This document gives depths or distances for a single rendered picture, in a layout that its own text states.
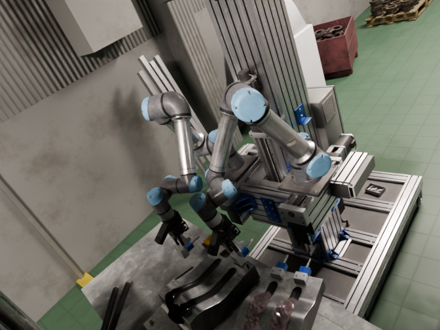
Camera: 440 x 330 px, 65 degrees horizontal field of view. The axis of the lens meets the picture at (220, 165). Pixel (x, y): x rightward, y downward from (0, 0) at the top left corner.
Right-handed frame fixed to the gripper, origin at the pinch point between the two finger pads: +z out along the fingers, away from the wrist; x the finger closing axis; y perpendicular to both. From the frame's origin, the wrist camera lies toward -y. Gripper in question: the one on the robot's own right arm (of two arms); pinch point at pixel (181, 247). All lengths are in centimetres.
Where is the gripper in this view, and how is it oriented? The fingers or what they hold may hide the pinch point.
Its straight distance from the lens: 178.4
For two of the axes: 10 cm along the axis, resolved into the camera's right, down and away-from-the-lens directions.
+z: 3.6, 7.9, 4.9
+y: 6.9, -5.8, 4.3
